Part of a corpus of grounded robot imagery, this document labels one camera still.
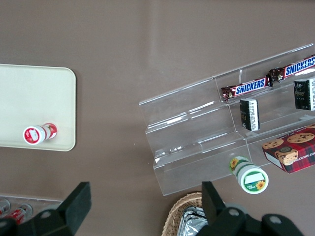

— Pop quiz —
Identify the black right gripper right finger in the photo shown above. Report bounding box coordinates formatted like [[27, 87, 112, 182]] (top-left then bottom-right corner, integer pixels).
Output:
[[201, 181, 226, 226]]

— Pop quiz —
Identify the Snickers chocolate bar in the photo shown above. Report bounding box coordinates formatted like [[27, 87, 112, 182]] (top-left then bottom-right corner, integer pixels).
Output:
[[268, 54, 315, 85], [220, 76, 274, 103]]

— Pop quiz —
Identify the black chocolate box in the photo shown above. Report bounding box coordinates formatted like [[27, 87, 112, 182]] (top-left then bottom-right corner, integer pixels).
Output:
[[293, 78, 315, 112], [239, 98, 261, 132]]

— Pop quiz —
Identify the stack of foil trays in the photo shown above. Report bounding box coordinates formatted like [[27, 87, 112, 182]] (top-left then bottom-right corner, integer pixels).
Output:
[[179, 206, 210, 236]]

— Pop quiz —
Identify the clear acrylic tiered stand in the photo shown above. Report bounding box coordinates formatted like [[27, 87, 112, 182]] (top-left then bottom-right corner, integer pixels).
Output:
[[138, 43, 315, 197]]

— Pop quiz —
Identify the light wicker basket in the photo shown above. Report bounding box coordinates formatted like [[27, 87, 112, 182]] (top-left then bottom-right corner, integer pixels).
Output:
[[164, 192, 210, 236]]

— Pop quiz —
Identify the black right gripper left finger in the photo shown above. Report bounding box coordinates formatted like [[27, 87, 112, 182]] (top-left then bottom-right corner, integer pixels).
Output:
[[58, 181, 92, 235]]

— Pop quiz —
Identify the red plaid cookie box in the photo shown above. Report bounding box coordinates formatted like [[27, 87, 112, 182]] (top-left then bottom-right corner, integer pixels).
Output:
[[261, 123, 315, 175]]

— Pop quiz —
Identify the red yogurt cup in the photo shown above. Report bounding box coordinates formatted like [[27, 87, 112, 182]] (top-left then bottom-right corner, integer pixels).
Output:
[[23, 122, 58, 146]]

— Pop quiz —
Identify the green sunflower yogurt cup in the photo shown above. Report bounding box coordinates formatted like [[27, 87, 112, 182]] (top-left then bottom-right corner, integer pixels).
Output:
[[228, 155, 270, 195]]

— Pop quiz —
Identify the cream plastic tray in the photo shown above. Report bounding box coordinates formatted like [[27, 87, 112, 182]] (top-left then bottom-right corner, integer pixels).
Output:
[[0, 63, 77, 152]]

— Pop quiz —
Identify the clear acrylic bottle rack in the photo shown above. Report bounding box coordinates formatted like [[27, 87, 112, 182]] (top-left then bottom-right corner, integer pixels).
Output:
[[0, 195, 63, 218]]

